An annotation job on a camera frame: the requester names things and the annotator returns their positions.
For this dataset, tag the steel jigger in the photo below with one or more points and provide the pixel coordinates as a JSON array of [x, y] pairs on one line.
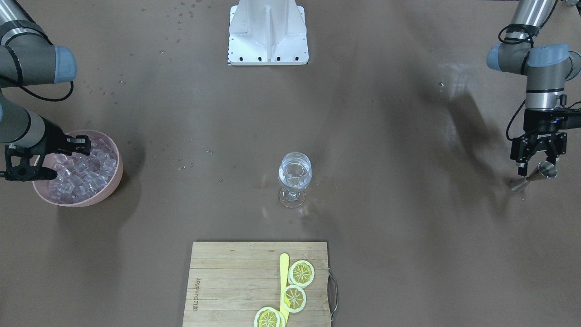
[[544, 170]]

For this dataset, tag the yellow plastic knife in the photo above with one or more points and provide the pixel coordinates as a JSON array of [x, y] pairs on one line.
[[284, 269]]

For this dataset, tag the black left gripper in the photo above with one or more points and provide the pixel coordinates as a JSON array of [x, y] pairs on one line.
[[541, 123]]

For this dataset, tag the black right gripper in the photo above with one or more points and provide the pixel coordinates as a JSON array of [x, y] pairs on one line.
[[51, 138]]

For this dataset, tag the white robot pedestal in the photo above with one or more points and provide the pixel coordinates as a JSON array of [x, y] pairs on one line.
[[267, 33]]

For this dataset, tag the bamboo cutting board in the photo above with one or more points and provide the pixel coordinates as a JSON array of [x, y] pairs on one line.
[[228, 283]]

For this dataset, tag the pink bowl of ice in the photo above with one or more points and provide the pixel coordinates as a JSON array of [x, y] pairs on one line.
[[83, 180]]

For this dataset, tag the clear wine glass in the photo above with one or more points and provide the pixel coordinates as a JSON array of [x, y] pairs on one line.
[[294, 174]]

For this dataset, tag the far lemon slice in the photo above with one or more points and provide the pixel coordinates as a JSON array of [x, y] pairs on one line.
[[269, 317]]

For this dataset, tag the lemon slice near handle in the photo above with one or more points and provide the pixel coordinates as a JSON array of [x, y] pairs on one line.
[[301, 273]]

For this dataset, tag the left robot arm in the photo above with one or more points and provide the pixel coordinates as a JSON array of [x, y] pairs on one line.
[[547, 68]]

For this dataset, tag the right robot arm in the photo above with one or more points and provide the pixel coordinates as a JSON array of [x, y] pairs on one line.
[[28, 57]]

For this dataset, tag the middle lemon slice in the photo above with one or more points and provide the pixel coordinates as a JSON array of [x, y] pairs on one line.
[[293, 299]]

